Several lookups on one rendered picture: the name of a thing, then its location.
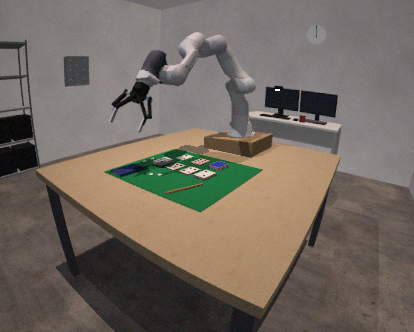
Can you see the green felt table mat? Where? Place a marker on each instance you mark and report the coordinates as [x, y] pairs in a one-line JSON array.
[[197, 198]]

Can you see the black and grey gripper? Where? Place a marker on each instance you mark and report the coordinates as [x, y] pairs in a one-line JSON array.
[[137, 95]]

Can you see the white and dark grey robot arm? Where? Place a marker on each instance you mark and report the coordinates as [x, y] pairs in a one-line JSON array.
[[238, 84]]

